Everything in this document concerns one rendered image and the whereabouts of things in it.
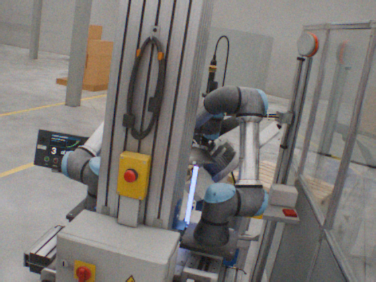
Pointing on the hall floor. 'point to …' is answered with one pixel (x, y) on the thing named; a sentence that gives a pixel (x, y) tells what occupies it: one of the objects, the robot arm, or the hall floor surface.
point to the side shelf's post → (265, 251)
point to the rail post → (242, 258)
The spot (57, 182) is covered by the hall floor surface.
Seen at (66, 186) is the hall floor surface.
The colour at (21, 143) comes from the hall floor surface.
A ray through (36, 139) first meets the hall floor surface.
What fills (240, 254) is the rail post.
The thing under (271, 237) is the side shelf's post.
